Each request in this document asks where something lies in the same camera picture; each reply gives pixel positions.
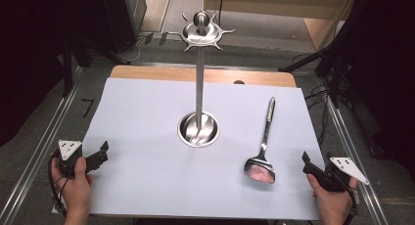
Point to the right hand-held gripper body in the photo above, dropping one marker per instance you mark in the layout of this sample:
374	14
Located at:
339	176

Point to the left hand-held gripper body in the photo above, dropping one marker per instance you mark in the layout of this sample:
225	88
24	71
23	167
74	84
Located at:
69	156

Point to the person's right hand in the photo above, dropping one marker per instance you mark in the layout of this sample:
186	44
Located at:
331	202

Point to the person's left hand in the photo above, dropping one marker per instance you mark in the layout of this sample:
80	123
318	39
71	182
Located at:
76	192

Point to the metal ladle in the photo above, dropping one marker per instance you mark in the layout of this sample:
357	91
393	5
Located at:
261	168

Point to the white table mat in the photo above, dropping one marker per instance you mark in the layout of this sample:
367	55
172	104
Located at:
147	172

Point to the black metal stand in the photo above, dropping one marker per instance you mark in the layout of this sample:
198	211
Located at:
68	65

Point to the black tripod stand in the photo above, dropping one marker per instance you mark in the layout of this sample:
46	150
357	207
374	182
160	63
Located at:
332	55

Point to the dark curtain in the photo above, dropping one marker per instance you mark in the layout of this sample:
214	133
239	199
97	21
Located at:
388	71
32	55

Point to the stainless steel utensil rack stand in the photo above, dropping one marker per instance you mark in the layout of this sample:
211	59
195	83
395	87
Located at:
199	88

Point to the black cabinet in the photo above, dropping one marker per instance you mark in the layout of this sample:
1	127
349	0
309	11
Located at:
124	19

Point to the light wooden board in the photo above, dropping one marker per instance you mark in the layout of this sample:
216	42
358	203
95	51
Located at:
277	3

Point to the aluminium floor rail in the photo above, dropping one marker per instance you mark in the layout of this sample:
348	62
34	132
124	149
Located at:
39	153
355	159

